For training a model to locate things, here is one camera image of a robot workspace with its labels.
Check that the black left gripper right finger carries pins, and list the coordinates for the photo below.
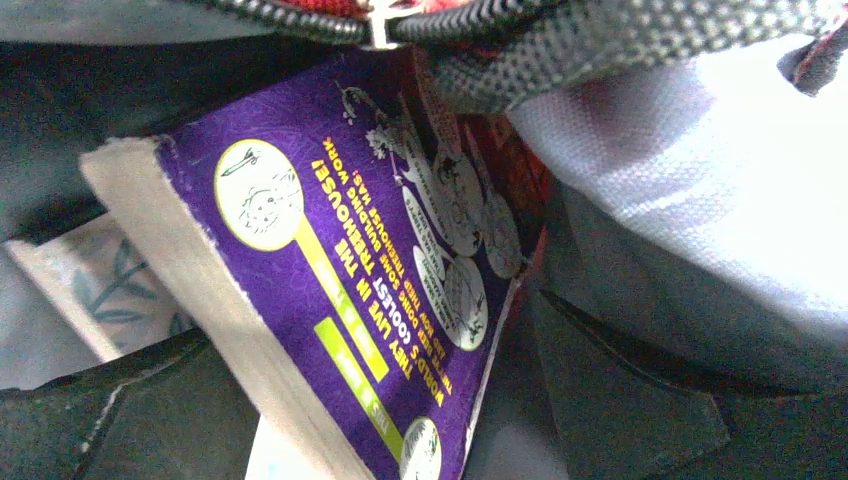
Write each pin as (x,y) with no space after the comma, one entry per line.
(624,409)

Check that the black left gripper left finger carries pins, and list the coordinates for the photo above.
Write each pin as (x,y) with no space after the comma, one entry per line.
(171,410)

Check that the floral cover book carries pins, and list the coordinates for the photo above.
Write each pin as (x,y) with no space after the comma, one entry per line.
(102,288)

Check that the purple cover book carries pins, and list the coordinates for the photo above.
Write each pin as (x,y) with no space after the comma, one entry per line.
(352,248)

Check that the red backpack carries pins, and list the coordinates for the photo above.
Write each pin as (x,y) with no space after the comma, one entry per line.
(697,152)

